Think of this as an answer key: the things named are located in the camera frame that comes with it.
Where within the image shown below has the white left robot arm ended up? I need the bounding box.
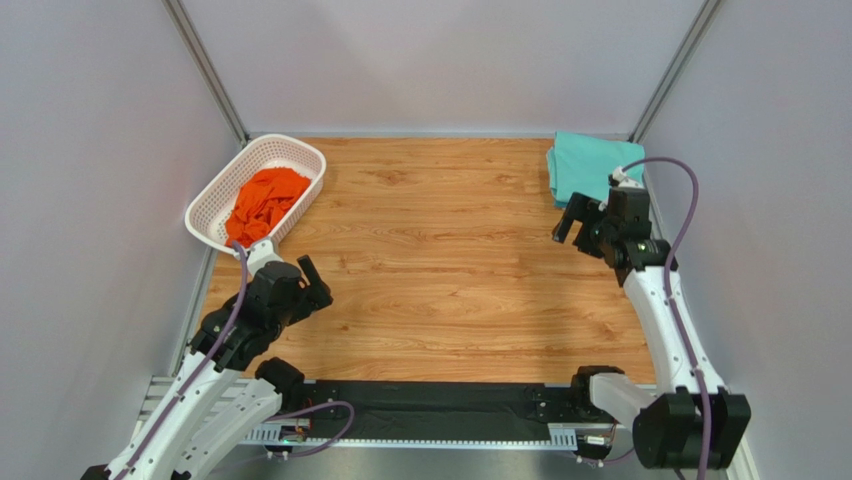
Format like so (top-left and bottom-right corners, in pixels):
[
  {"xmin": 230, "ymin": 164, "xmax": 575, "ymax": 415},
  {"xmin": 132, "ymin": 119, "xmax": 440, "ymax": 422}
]
[{"xmin": 83, "ymin": 253, "xmax": 333, "ymax": 479}]

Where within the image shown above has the aluminium corner post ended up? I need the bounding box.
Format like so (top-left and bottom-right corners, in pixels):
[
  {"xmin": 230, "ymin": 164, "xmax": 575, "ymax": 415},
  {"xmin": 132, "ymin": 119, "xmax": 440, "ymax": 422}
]
[
  {"xmin": 163, "ymin": 0, "xmax": 250, "ymax": 147},
  {"xmin": 629, "ymin": 0, "xmax": 725, "ymax": 144}
]

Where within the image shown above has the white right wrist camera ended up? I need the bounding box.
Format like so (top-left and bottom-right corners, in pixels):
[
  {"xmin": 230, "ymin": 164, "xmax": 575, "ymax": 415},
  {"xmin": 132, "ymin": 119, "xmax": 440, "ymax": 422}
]
[{"xmin": 608, "ymin": 167, "xmax": 645, "ymax": 189}]

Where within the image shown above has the black base cloth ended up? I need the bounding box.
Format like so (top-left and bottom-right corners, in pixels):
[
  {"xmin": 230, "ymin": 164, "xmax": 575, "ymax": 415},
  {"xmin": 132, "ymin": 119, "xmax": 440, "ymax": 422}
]
[{"xmin": 301, "ymin": 380, "xmax": 581, "ymax": 441}]

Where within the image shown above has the orange t shirt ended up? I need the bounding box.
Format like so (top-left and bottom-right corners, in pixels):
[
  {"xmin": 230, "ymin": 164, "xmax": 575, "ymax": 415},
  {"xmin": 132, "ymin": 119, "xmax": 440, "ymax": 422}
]
[{"xmin": 225, "ymin": 167, "xmax": 311, "ymax": 248}]

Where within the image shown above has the white plastic laundry basket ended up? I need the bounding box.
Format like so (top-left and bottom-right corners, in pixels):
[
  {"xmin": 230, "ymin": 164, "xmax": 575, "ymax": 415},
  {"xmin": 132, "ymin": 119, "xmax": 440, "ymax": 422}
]
[{"xmin": 184, "ymin": 134, "xmax": 327, "ymax": 256}]

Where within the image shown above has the left aluminium corner post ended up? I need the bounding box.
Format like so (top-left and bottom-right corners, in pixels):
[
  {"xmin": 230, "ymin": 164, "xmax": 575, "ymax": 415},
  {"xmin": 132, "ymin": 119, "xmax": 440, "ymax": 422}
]
[{"xmin": 163, "ymin": 0, "xmax": 250, "ymax": 147}]

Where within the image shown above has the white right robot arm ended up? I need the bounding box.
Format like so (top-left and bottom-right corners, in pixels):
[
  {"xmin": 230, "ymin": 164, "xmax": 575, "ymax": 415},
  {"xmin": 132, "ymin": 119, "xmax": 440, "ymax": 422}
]
[{"xmin": 552, "ymin": 187, "xmax": 752, "ymax": 471}]

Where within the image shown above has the mint green t shirt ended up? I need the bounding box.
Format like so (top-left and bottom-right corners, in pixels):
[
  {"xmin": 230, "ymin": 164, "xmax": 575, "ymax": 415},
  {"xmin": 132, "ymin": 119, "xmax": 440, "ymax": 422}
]
[{"xmin": 546, "ymin": 131, "xmax": 646, "ymax": 209}]

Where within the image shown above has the right aluminium corner post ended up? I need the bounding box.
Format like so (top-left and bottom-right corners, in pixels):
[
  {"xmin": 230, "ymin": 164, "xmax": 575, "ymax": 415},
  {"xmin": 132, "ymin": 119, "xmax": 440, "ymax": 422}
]
[{"xmin": 629, "ymin": 0, "xmax": 725, "ymax": 144}]

